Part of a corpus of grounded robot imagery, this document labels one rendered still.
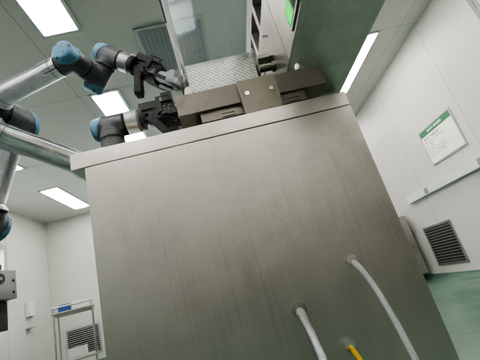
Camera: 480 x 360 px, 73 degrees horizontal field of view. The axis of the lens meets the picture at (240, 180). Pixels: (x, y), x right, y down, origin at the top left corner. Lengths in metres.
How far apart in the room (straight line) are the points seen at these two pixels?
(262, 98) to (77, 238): 6.71
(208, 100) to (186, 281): 0.46
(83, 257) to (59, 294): 0.77
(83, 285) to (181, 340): 6.52
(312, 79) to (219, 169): 0.37
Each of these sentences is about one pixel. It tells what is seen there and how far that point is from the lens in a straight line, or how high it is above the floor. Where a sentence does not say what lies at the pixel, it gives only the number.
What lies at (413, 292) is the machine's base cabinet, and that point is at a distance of 0.75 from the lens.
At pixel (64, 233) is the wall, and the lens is 7.49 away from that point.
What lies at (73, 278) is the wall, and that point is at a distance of 7.26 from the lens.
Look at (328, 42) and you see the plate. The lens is 1.09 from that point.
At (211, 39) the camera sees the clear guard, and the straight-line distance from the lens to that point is 1.94.
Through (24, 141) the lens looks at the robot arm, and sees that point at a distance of 1.15.
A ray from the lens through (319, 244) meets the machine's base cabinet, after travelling 0.69.
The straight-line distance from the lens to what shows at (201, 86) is 1.14.
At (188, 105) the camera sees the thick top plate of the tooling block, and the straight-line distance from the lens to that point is 0.87.
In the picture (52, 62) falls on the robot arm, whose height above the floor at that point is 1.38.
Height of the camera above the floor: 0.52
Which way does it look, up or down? 18 degrees up
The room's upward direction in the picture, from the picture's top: 16 degrees counter-clockwise
